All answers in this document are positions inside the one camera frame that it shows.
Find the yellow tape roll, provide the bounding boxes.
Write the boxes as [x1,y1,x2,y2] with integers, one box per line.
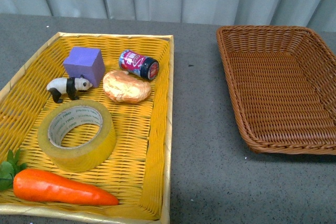
[37,100,117,173]

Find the yellow woven basket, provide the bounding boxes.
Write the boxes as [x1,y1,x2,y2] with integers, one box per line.
[1,33,174,223]

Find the brown wicker basket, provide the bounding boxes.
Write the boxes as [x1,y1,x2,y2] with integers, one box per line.
[216,25,335,155]

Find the toy bread loaf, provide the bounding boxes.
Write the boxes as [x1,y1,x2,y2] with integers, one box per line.
[103,70,151,103]

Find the purple foam block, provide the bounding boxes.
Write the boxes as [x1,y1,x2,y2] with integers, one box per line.
[63,47,106,88]

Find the toy panda figurine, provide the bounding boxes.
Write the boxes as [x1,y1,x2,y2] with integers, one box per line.
[46,76,93,103]

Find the orange toy carrot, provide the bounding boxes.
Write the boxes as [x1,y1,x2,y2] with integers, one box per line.
[1,150,119,206]

